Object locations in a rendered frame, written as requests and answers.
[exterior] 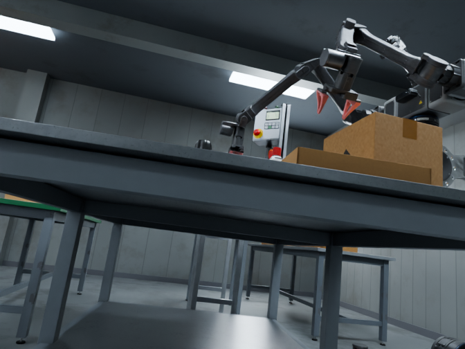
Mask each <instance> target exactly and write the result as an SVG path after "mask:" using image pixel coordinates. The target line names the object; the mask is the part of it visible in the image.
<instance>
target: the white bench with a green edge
mask: <svg viewBox="0 0 465 349"><path fill-rule="evenodd" d="M66 214H67V211H66V210H64V209H61V208H56V207H53V206H49V205H45V204H40V203H35V202H25V201H20V200H14V199H5V198H0V215H4V216H8V217H17V218H22V219H27V220H29V223H28V228H27V231H26V236H25V240H24V245H23V248H22V251H21V256H20V259H19V264H18V267H17V273H16V276H15V281H14V284H13V286H10V287H7V288H5V289H1V290H0V297H2V296H5V295H7V294H10V293H13V292H15V291H17V290H19V289H22V288H25V287H28V289H27V292H26V297H25V301H24V305H7V304H0V312H5V313H15V314H21V318H20V321H19V327H18V330H17V335H16V337H18V338H20V340H18V341H16V344H24V343H25V341H24V340H22V339H23V338H26V337H27V336H28V333H29V329H30V324H31V321H32V317H33V312H34V309H35V303H36V300H37V295H38V291H39V286H40V282H41V281H42V280H44V279H47V278H50V277H51V276H53V272H52V271H43V270H44V265H45V261H46V256H47V252H48V247H49V243H50V240H51V235H52V231H53V226H54V223H58V224H64V223H65V219H66ZM36 220H37V221H43V225H42V231H41V234H40V237H39V242H38V246H37V251H36V254H35V260H34V263H33V268H32V269H24V267H25V263H26V258H27V255H28V250H29V247H30V242H31V239H32V235H33V230H34V227H35V222H36ZM97 223H101V220H97V219H95V218H93V217H89V216H86V215H85V216H84V222H83V226H85V227H90V231H89V238H88V241H87V245H86V251H85V254H84V261H83V265H82V270H81V274H80V275H79V274H72V277H71V278H79V279H80V281H79V284H78V288H77V290H78V291H79V293H77V294H79V295H81V293H80V292H82V291H83V288H84V282H85V278H86V272H87V268H88V264H89V258H90V255H91V248H92V244H93V239H94V235H95V228H96V224H97ZM23 274H30V280H27V281H24V282H22V283H21V279H22V276H23Z"/></svg>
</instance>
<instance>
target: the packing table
mask: <svg viewBox="0 0 465 349"><path fill-rule="evenodd" d="M248 246H251V249H250V261H249V268H248V280H247V286H246V296H247V298H246V299H249V298H248V297H250V288H258V289H270V287H267V286H261V285H252V284H251V281H252V274H253V262H254V255H255V251H265V252H271V253H273V247H274V245H272V244H248ZM325 253H326V249H324V248H319V247H297V246H283V254H287V255H292V256H293V257H292V265H291V281H290V289H287V288H281V287H280V292H279V294H281V295H283V296H286V297H288V298H289V301H293V300H295V301H298V302H300V303H303V304H305V305H308V306H309V307H312V308H313V315H312V325H311V335H312V336H314V338H313V339H312V340H313V341H317V339H316V337H319V329H320V321H321V317H322V316H321V315H320V312H321V311H322V307H321V297H322V277H323V265H324V259H325ZM297 256H304V257H310V258H316V274H315V285H314V295H313V303H310V302H309V301H306V300H303V299H301V298H298V297H296V296H294V295H293V293H294V284H295V268H296V259H297ZM389 260H391V261H396V258H391V257H386V256H376V255H370V254H365V253H355V252H350V251H343V259H342V261H343V262H355V263H361V264H367V265H377V266H381V286H380V308H379V321H372V320H363V319H351V318H349V317H346V316H343V315H342V314H339V323H351V324H359V325H375V326H379V341H382V343H380V345H382V346H385V344H384V343H383V342H387V329H388V277H389ZM283 291H286V292H289V294H288V293H286V292H283ZM289 303H292V302H289Z"/></svg>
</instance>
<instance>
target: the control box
mask: <svg viewBox="0 0 465 349"><path fill-rule="evenodd" d="M274 110H280V119H279V120H266V111H274ZM281 119H282V108H277V109H263V110H261V112H260V113H258V115H256V117H255V125H254V130H255V129H258V130H259V131H260V134H259V135H258V136H255V135H254V134H253V142H255V143H256V144H257V145H258V146H262V145H277V142H278V141H279V138H280V126H281ZM274 122H280V126H279V129H264V124H265V123H274Z"/></svg>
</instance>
